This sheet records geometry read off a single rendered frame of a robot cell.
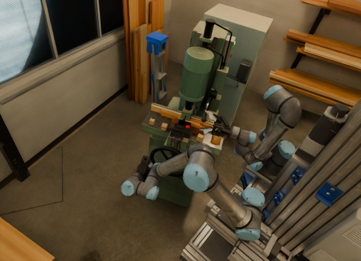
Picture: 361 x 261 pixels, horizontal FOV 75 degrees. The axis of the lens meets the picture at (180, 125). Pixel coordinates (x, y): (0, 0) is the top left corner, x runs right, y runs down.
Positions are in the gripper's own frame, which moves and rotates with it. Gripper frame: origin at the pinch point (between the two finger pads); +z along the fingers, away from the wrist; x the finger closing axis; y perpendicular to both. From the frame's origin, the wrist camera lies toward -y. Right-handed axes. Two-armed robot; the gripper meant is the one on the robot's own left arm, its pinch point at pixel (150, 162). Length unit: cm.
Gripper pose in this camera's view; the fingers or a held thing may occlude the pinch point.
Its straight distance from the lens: 160.9
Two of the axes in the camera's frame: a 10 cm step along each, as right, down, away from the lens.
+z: 2.3, -2.2, 9.5
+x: 9.5, 2.6, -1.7
